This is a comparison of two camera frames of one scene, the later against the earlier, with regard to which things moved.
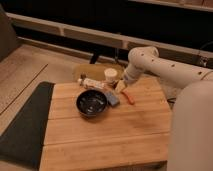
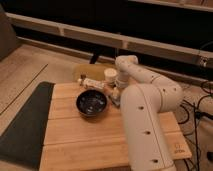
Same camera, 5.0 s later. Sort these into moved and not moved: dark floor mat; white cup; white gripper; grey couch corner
Moved: white gripper
Not moved: grey couch corner; dark floor mat; white cup
